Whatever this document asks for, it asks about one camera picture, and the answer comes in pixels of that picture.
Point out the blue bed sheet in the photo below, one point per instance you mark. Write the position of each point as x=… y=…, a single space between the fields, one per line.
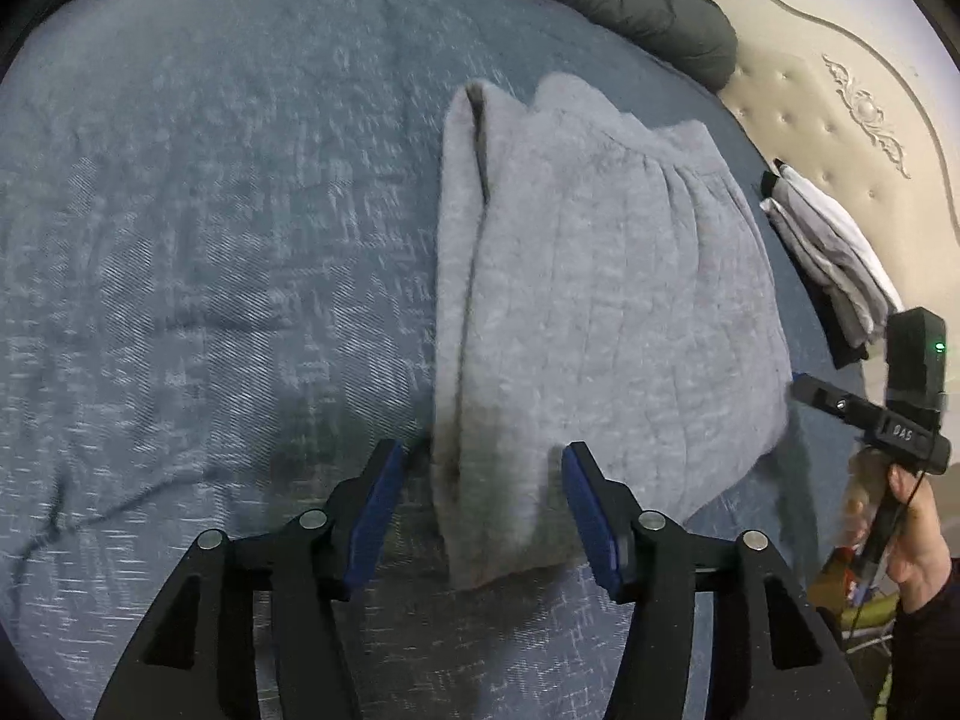
x=187 y=240

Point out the person's right forearm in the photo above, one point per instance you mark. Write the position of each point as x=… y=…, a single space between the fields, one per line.
x=930 y=652

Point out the dark grey rolled duvet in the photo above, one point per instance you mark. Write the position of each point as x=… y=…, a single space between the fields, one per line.
x=660 y=22

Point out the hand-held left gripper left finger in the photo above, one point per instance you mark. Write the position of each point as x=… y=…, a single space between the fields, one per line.
x=371 y=525

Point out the cream tufted headboard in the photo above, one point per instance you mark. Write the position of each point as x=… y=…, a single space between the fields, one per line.
x=825 y=135

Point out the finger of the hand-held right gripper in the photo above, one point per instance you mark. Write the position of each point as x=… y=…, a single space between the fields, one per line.
x=825 y=396

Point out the person's right hand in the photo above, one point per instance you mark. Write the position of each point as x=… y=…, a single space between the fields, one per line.
x=922 y=540

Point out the grey knit sweater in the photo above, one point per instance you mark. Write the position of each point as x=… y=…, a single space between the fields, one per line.
x=600 y=277

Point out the stack of folded clothes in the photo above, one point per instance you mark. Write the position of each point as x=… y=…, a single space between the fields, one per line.
x=832 y=255

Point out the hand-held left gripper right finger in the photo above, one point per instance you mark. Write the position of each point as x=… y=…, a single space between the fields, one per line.
x=592 y=525

